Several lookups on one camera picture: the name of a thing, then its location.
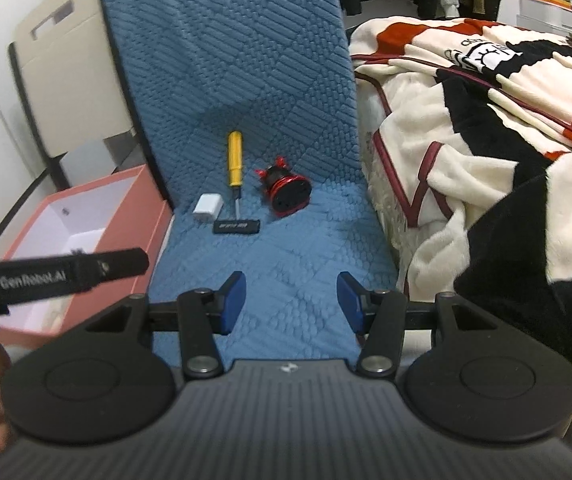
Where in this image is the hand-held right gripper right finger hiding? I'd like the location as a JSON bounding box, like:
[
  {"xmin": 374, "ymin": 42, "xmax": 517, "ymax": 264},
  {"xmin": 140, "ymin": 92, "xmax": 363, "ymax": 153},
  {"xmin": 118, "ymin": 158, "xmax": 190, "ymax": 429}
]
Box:
[{"xmin": 337, "ymin": 271, "xmax": 502, "ymax": 381}]

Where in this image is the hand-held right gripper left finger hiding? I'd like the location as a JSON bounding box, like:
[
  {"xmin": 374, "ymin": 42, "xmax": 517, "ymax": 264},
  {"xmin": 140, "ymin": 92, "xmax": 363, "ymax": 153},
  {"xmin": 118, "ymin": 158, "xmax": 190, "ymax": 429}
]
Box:
[{"xmin": 85, "ymin": 271, "xmax": 247, "ymax": 381}]

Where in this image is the black stick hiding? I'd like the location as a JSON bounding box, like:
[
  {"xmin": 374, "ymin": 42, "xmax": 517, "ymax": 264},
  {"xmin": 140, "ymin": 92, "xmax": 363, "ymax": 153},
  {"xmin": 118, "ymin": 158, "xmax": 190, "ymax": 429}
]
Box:
[{"xmin": 212, "ymin": 218, "xmax": 262, "ymax": 235}]

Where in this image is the white charger plug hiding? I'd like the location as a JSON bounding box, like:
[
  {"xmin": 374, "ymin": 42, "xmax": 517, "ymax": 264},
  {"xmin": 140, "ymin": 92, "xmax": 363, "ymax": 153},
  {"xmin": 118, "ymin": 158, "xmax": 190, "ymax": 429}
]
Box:
[{"xmin": 192, "ymin": 193, "xmax": 225, "ymax": 222}]

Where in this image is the pink cardboard box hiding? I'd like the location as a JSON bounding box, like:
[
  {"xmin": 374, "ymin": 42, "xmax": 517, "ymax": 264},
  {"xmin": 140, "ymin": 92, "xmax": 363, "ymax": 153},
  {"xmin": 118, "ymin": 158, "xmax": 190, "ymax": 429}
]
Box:
[{"xmin": 0, "ymin": 164, "xmax": 175, "ymax": 349}]

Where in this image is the red and black round spool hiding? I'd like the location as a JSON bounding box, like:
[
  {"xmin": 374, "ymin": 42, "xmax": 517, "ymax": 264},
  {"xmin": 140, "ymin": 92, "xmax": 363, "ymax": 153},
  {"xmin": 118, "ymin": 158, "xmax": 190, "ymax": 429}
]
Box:
[{"xmin": 257, "ymin": 156, "xmax": 313, "ymax": 218}]

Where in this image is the yellow handled screwdriver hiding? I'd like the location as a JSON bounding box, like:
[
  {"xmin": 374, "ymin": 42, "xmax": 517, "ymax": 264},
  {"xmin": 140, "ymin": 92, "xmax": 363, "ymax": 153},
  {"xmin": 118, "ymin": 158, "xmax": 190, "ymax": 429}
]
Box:
[{"xmin": 227, "ymin": 131, "xmax": 245, "ymax": 221}]

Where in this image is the cream floral bed sheet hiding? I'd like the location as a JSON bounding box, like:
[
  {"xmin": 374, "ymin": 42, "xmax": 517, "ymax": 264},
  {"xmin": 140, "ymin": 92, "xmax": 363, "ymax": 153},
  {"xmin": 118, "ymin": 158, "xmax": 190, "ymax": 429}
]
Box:
[{"xmin": 358, "ymin": 104, "xmax": 409, "ymax": 272}]

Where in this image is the red white black printed blanket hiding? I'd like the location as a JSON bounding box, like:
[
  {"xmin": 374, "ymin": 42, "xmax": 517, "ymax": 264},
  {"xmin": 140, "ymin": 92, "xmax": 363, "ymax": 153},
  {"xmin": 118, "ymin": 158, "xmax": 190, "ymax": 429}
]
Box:
[{"xmin": 350, "ymin": 17, "xmax": 572, "ymax": 311}]

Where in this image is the beige plastic chair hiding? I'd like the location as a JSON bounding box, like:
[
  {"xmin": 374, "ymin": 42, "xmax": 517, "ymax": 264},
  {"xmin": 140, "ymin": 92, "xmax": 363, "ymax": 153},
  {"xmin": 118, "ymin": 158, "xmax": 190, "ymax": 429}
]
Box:
[{"xmin": 8, "ymin": 0, "xmax": 140, "ymax": 202}]

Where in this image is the blue quilted bedspread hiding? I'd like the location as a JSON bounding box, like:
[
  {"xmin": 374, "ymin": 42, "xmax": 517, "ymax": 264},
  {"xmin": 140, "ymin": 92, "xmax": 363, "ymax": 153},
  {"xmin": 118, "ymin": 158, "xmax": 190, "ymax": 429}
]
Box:
[{"xmin": 97, "ymin": 0, "xmax": 403, "ymax": 361}]

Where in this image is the white cabinet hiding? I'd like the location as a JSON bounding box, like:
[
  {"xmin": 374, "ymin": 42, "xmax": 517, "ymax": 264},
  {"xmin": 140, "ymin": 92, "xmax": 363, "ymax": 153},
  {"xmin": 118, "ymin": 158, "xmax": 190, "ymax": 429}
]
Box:
[{"xmin": 516, "ymin": 0, "xmax": 572, "ymax": 41}]

